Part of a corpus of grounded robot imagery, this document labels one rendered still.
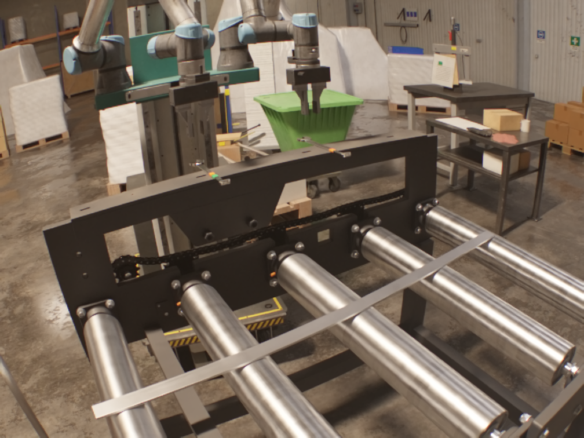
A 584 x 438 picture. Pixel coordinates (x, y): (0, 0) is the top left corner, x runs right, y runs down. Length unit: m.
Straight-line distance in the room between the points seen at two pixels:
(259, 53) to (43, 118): 5.44
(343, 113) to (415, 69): 4.13
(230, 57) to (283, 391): 1.29
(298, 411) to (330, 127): 3.25
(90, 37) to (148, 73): 0.39
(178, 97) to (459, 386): 0.98
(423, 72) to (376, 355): 7.11
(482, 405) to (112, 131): 4.31
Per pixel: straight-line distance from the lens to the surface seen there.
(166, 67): 1.89
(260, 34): 1.41
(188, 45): 1.22
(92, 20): 1.59
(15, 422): 2.42
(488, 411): 0.88
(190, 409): 1.06
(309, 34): 1.35
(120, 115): 4.60
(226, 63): 1.81
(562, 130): 6.62
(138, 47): 1.88
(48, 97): 9.12
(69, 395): 2.40
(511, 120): 3.84
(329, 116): 3.83
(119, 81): 1.74
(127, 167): 4.71
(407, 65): 7.88
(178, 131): 2.02
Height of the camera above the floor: 1.56
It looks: 26 degrees down
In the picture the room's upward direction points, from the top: 4 degrees counter-clockwise
